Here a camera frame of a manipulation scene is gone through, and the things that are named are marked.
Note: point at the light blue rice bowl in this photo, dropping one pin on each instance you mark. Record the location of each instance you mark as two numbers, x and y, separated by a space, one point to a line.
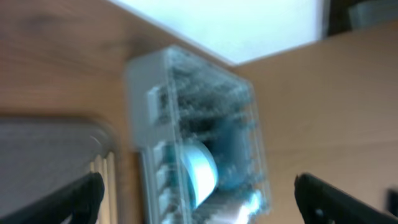
201 171

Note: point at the blue plate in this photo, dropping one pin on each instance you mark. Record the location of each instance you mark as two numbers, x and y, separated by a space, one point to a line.
229 151

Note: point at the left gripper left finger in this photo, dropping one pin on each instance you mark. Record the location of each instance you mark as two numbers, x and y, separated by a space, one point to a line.
78 202

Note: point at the grey dishwasher rack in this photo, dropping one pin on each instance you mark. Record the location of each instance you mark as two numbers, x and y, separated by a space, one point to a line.
175 96

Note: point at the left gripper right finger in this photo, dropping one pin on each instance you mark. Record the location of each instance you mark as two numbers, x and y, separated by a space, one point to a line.
321 202

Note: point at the dark brown serving tray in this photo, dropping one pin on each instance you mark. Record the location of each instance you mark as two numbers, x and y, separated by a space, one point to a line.
40 155

